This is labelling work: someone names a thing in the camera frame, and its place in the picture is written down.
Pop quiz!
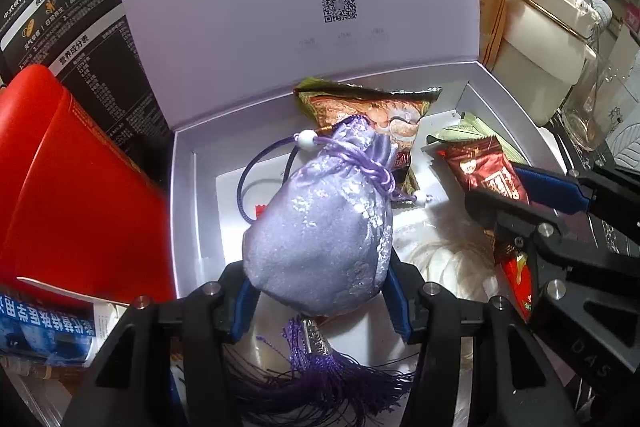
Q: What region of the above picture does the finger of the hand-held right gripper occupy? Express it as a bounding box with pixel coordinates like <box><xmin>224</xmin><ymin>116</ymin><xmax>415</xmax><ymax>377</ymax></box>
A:
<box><xmin>511</xmin><ymin>163</ymin><xmax>640</xmax><ymax>228</ymax></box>
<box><xmin>464</xmin><ymin>188</ymin><xmax>572</xmax><ymax>259</ymax></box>

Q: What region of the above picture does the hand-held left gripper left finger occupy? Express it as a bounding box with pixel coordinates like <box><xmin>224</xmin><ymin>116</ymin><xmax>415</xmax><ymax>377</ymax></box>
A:
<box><xmin>60</xmin><ymin>257</ymin><xmax>261</xmax><ymax>427</ymax></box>

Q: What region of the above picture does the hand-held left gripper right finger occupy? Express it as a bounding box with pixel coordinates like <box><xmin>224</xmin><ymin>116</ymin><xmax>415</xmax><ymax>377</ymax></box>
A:
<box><xmin>385</xmin><ymin>252</ymin><xmax>583</xmax><ymax>427</ymax></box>

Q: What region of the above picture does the dark red candy packet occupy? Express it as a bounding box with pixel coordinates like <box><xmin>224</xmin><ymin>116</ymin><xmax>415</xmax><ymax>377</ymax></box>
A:
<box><xmin>432</xmin><ymin>136</ymin><xmax>530</xmax><ymax>206</ymax></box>

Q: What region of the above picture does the clear bag with white coil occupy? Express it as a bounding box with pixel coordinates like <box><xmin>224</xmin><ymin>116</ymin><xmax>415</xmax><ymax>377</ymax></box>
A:
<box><xmin>395</xmin><ymin>207</ymin><xmax>506</xmax><ymax>358</ymax></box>

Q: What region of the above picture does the bright red snack packet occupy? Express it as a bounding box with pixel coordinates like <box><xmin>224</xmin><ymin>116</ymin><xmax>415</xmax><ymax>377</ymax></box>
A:
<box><xmin>492</xmin><ymin>242</ymin><xmax>538</xmax><ymax>323</ymax></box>

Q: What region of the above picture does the green foil packet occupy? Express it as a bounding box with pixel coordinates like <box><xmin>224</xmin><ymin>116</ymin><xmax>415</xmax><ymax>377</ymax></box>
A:
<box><xmin>425</xmin><ymin>114</ymin><xmax>523</xmax><ymax>162</ymax></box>

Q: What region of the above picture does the purple sachet pouch with tassel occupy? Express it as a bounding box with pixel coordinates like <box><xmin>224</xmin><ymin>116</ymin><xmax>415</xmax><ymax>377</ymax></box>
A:
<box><xmin>236</xmin><ymin>116</ymin><xmax>433</xmax><ymax>423</ymax></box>

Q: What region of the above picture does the gold brown snack packet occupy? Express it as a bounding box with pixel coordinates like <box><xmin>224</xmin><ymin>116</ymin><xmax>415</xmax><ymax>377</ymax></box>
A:
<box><xmin>294</xmin><ymin>78</ymin><xmax>443</xmax><ymax>208</ymax></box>

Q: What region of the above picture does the lavender gift box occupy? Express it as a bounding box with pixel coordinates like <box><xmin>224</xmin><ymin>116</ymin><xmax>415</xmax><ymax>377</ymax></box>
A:
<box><xmin>109</xmin><ymin>0</ymin><xmax>576</xmax><ymax>427</ymax></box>

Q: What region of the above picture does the clear drinking glass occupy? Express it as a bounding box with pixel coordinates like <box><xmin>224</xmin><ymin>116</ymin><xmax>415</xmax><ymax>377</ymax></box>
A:
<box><xmin>562</xmin><ymin>52</ymin><xmax>621</xmax><ymax>152</ymax></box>

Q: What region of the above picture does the white thermos bottle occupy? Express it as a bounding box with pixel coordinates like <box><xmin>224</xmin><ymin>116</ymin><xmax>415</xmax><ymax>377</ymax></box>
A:
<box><xmin>492</xmin><ymin>0</ymin><xmax>603</xmax><ymax>125</ymax></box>

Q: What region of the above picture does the white and blue carton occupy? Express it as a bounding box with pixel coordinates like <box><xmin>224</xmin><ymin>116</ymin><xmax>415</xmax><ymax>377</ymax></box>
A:
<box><xmin>0</xmin><ymin>277</ymin><xmax>132</xmax><ymax>368</ymax></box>

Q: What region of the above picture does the red plastic container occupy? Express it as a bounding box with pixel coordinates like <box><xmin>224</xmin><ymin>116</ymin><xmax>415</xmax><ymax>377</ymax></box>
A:
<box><xmin>0</xmin><ymin>64</ymin><xmax>177</xmax><ymax>308</ymax></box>

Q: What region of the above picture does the black printed pouch bag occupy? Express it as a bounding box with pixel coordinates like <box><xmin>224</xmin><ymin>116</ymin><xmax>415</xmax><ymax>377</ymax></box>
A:
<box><xmin>0</xmin><ymin>0</ymin><xmax>171</xmax><ymax>188</ymax></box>

